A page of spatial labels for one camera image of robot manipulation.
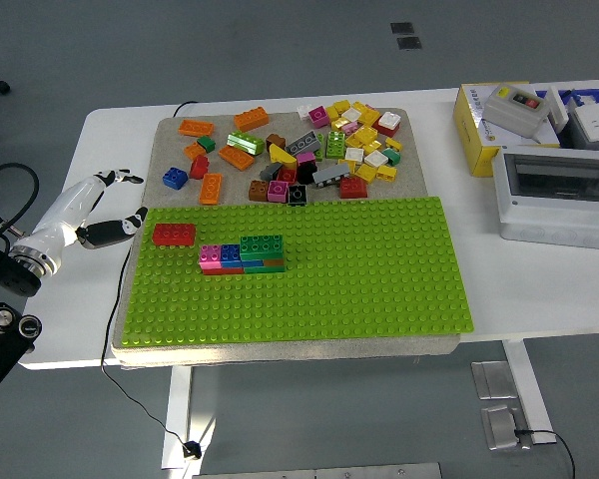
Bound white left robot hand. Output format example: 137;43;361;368
22;168;150;251

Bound red eight-stud brick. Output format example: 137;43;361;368
152;223;198;247

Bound dark green eight-stud brick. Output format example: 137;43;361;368
239;234;285;261

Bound blue four-stud brick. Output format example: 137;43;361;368
162;166;190;191

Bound orange long brick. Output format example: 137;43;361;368
233;107;271;133
218;144;256;172
178;118;216;139
199;172;224;207

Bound blue eight-stud brick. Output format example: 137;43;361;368
220;242;266;269

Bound lime green long brick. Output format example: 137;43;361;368
226;130;267;156

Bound yellow curved brick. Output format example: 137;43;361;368
268;143;300;170

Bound grey long brick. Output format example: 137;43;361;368
284;130;323;156
311;162;351;189

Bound lime green eight-stud brick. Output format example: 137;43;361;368
325;129;347;161

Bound red sloped brick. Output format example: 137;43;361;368
338;176;369;200

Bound red brick white top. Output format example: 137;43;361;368
372;110;401;138

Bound white table leg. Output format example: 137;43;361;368
501;338;558;445
160;366;216;470

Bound lime green studded baseplate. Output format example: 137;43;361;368
120;196;475;348

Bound grey-brown mat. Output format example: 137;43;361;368
110;107;461;369

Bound long metal floor plate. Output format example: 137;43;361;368
192;462;443;479

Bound yellow cardboard box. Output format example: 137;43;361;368
452;82;563;179

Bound white electrical distribution box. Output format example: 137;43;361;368
491;144;599;250

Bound blue plastic bin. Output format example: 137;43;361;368
533;87;599;109

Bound thin black cable with plug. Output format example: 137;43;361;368
99;239;204;459

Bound grey push-button switch box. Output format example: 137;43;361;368
481;83;552;141

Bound white switch plate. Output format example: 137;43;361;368
546;85;571;134

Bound black floor cable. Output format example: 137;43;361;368
512;427;578;479

